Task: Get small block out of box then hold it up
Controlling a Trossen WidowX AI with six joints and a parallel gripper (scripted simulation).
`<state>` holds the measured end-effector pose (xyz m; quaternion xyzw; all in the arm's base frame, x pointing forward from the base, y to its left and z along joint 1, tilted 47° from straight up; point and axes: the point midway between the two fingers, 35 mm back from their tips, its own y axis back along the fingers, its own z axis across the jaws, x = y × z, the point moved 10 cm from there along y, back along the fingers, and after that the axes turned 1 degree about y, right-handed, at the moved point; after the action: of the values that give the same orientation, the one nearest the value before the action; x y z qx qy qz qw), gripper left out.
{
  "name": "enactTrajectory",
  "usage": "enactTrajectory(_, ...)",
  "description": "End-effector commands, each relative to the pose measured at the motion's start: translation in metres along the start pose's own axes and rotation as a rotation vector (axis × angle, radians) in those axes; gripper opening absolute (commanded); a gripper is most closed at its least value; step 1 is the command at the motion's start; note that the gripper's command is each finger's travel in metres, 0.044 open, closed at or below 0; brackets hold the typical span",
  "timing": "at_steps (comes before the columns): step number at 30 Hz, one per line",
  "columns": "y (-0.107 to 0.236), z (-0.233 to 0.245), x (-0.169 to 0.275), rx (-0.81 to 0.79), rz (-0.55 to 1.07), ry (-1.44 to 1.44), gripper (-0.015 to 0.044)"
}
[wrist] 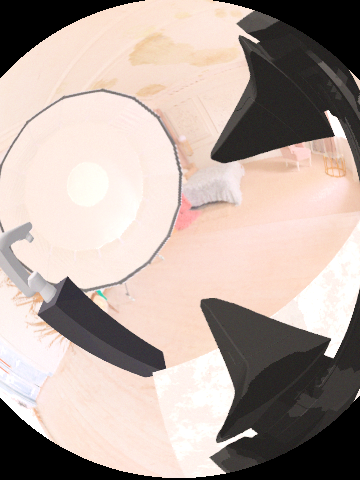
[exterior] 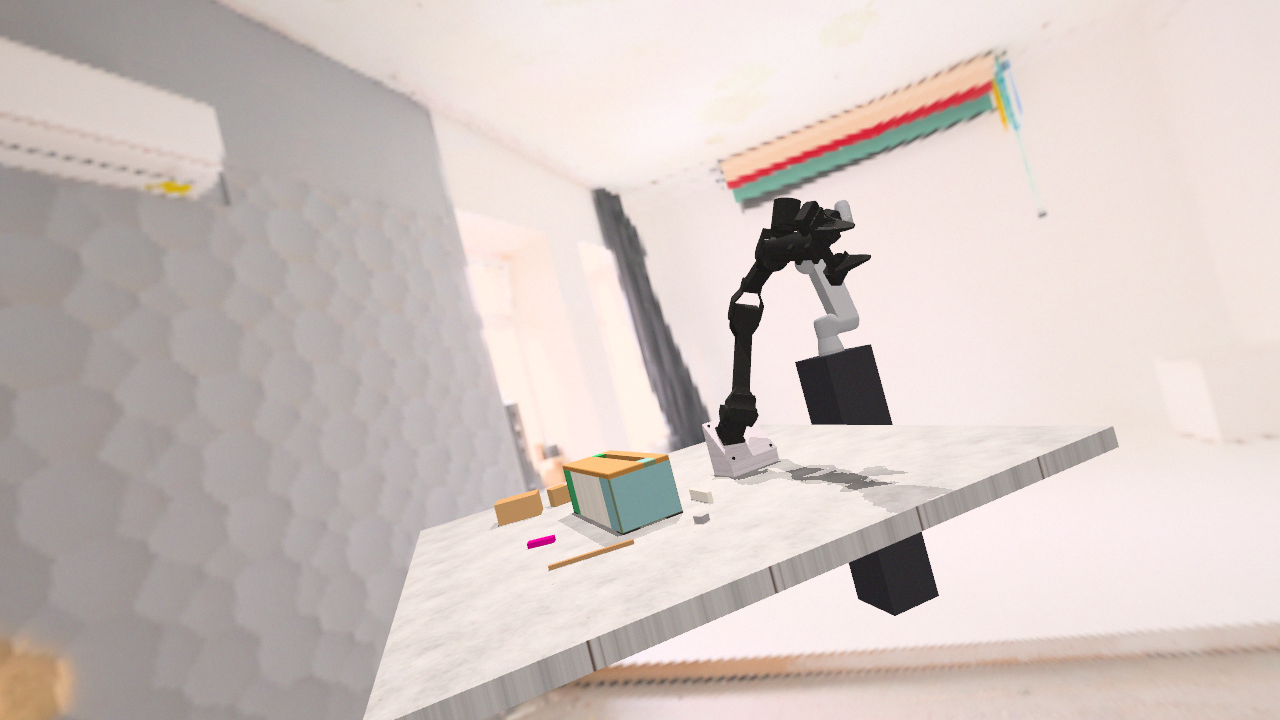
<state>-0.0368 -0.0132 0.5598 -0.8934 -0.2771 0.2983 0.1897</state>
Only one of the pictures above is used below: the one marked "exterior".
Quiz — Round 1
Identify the small tan block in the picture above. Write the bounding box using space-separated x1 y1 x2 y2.
547 484 571 507

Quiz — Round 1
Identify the tan rectangular block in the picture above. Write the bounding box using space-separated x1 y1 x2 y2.
494 489 543 527

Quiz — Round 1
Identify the tan flat bar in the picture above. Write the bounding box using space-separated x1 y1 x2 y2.
548 539 634 571

